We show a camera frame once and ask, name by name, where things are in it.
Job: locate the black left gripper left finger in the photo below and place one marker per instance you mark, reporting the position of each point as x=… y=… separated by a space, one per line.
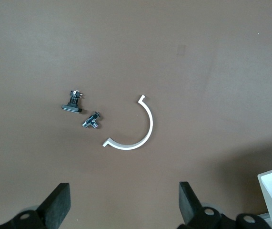
x=54 y=205

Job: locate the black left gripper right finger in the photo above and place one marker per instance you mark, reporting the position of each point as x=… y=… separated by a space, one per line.
x=190 y=205

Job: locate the small chrome valve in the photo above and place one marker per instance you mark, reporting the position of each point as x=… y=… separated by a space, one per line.
x=91 y=121

